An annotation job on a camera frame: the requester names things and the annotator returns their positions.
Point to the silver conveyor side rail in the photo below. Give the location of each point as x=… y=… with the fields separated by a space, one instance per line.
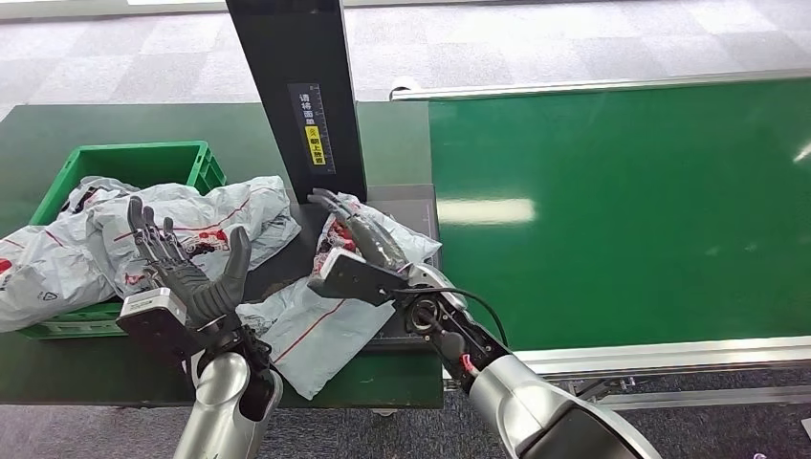
x=602 y=84
x=697 y=355

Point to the grey mailer with black patch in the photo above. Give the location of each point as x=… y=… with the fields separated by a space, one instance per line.
x=95 y=188

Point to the black scanner column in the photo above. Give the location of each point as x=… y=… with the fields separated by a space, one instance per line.
x=298 y=50

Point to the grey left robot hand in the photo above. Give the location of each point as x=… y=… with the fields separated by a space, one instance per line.
x=203 y=294

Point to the black and yellow column label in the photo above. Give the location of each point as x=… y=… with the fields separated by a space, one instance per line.
x=313 y=130

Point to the silver conveyor frame bar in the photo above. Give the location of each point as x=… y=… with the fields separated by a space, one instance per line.
x=728 y=396

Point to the green conveyor belt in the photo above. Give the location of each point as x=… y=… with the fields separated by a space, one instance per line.
x=633 y=190

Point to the large grey red-printed mailer package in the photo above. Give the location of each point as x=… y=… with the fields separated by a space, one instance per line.
x=253 y=209

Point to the white floor object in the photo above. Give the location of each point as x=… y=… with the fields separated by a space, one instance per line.
x=806 y=427

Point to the green plastic crate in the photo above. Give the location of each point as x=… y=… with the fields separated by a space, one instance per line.
x=139 y=165

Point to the metal conveyor bracket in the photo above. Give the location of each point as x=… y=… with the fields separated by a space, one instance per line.
x=602 y=385

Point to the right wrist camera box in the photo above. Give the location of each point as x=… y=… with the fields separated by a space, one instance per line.
x=355 y=279

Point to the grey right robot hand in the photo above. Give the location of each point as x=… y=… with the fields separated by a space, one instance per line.
x=377 y=247

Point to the small grey poly mailer package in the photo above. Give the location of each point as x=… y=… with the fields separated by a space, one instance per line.
x=317 y=342

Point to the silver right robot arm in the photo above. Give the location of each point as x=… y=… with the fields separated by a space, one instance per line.
x=526 y=405

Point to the black scanner base plate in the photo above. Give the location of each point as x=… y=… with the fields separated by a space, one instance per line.
x=415 y=209

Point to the grey mailer with triangle mark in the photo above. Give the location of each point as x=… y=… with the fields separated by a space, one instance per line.
x=44 y=279

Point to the white table foot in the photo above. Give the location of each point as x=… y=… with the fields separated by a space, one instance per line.
x=384 y=412

